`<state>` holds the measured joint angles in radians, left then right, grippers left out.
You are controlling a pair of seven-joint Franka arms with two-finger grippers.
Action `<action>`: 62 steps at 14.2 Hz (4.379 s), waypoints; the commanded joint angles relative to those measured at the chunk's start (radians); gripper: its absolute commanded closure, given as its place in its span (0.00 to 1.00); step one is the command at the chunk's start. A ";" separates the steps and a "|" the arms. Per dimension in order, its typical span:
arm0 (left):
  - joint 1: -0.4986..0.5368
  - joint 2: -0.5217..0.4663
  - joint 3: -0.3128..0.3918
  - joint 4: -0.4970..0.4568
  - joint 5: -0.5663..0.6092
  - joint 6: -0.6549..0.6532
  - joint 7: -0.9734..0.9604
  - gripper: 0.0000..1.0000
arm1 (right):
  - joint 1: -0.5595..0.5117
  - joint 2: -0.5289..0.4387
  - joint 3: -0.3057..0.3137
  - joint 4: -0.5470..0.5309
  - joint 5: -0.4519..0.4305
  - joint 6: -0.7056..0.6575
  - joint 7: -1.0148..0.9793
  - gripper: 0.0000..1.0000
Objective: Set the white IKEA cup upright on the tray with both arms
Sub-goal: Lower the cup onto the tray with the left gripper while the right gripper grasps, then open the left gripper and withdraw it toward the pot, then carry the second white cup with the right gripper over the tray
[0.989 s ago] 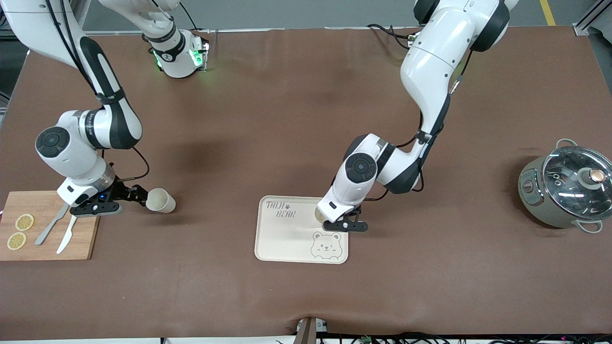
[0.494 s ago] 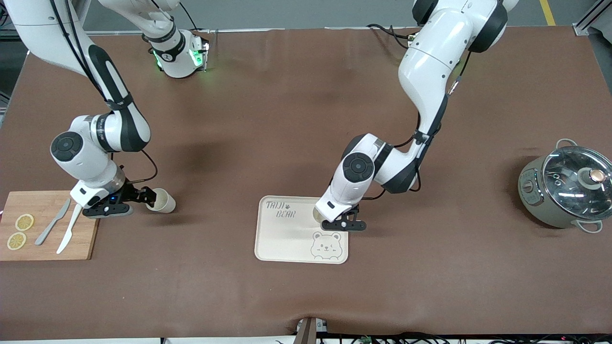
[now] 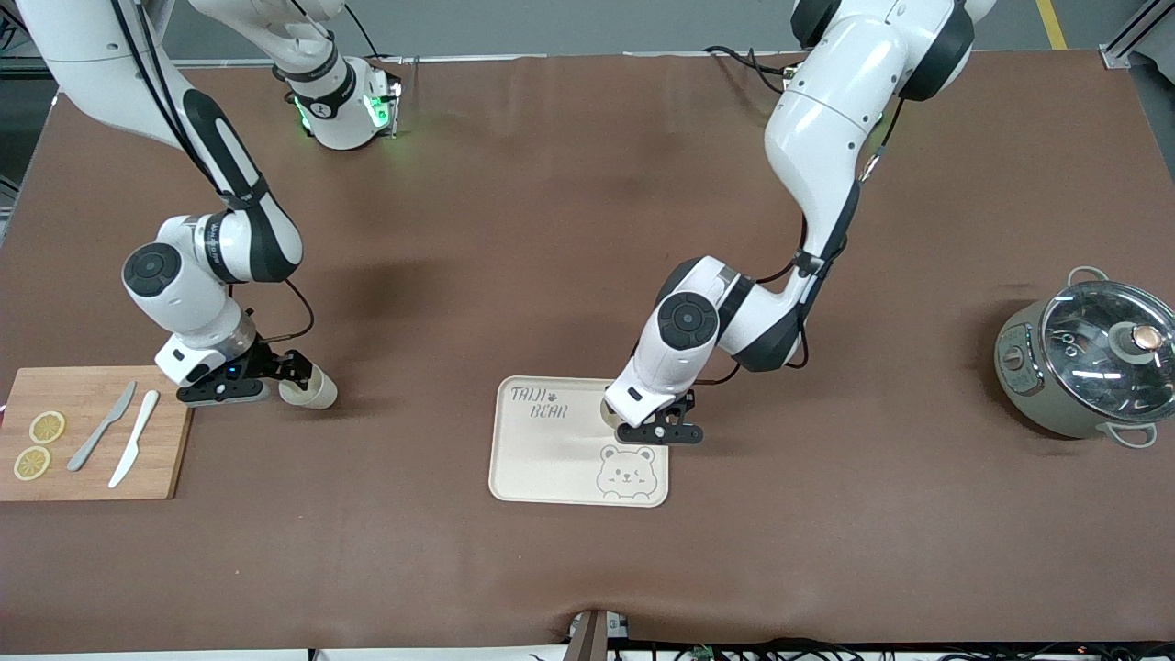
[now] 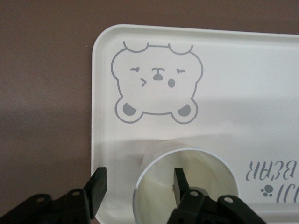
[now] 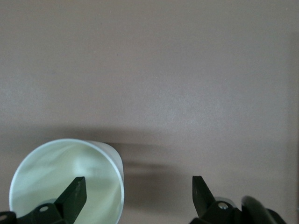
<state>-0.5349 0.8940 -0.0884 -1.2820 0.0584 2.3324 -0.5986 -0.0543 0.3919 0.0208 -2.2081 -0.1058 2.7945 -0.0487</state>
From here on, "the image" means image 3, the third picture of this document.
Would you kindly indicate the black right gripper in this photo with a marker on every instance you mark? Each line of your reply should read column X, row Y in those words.
column 267, row 364

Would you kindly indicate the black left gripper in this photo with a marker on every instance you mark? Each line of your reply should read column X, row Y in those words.
column 683, row 405

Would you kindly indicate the white plastic cup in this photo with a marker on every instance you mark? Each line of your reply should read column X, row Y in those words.
column 610, row 410
column 317, row 393

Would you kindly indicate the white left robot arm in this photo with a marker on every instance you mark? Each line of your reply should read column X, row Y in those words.
column 817, row 119

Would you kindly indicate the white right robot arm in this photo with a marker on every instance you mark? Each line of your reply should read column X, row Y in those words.
column 197, row 303

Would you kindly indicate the cream tray with bear print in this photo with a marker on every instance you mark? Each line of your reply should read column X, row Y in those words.
column 551, row 468

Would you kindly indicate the white plastic knife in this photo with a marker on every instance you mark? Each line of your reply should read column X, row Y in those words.
column 134, row 439

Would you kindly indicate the grey plastic knife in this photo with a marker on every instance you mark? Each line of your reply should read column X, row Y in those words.
column 101, row 428

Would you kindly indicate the bamboo cutting board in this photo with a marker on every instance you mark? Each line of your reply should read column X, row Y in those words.
column 92, row 482

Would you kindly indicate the brown table cover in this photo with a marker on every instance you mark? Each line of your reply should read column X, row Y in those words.
column 514, row 229

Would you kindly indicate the yellow lemon slice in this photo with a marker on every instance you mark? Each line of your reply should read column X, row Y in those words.
column 32, row 463
column 47, row 427

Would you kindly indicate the grey-green electric cooking pot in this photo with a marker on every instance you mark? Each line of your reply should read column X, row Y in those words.
column 1037, row 404

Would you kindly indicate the glass pot lid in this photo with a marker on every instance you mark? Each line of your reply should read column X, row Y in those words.
column 1092, row 353

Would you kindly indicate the metal table edge bracket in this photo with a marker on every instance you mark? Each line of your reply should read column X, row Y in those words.
column 592, row 638

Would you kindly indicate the aluminium frame post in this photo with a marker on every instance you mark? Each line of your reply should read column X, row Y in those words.
column 1138, row 32

